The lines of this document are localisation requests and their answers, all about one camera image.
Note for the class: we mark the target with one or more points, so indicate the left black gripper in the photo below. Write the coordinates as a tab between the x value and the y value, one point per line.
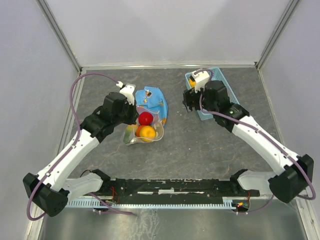
134	113

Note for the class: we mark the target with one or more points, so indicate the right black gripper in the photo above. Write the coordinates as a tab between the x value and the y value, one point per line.
190	95

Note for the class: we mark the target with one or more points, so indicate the green orange mango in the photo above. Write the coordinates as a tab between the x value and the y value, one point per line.
130	133

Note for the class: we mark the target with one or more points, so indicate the bright red apple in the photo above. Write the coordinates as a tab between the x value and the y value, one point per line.
145	118

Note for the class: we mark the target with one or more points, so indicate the orange tangerine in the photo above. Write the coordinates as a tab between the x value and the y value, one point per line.
137	133

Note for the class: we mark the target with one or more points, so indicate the clear dotted zip bag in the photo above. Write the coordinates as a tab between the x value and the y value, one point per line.
156	124

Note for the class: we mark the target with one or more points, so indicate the yellow round fruit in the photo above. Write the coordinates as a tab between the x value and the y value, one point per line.
147	133

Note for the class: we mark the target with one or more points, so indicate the small yellow lemon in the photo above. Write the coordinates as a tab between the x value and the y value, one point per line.
192	83

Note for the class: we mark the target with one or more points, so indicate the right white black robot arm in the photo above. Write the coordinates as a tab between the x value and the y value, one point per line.
291	174

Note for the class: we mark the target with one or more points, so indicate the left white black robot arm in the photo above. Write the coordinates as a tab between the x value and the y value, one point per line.
50	189

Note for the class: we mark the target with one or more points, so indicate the blue patterned cloth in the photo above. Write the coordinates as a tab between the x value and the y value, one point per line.
152	98

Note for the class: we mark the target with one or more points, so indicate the light blue plastic basket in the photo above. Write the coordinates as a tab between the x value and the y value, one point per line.
217	76

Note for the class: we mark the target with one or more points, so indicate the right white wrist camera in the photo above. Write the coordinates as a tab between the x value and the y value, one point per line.
201	77

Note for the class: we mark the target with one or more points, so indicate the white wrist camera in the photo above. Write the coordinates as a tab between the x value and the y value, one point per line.
201	77
128	91

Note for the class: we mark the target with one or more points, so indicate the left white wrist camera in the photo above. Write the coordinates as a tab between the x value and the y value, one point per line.
128	91

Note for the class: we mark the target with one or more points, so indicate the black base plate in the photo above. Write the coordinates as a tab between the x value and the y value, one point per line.
173	191

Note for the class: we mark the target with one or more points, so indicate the light blue cable duct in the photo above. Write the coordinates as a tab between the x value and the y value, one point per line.
91	202

